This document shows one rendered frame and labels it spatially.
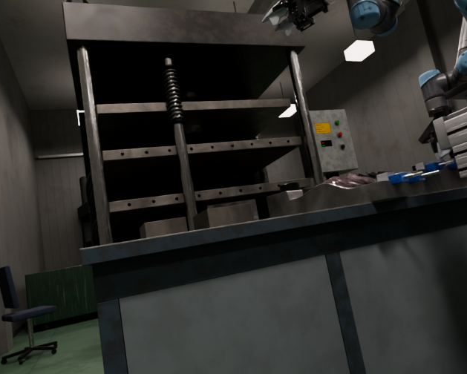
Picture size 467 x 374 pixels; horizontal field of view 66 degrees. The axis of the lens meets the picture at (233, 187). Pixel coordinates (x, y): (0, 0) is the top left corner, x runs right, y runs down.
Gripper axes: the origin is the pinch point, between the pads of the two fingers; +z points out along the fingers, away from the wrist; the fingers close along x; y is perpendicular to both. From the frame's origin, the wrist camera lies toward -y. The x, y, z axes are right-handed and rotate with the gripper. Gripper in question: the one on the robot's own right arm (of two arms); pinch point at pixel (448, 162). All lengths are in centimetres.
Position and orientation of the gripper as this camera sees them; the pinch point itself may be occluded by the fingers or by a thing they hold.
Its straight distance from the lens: 158.9
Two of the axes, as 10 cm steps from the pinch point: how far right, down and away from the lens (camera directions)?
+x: 9.3, -1.1, 3.5
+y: 3.3, -2.0, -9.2
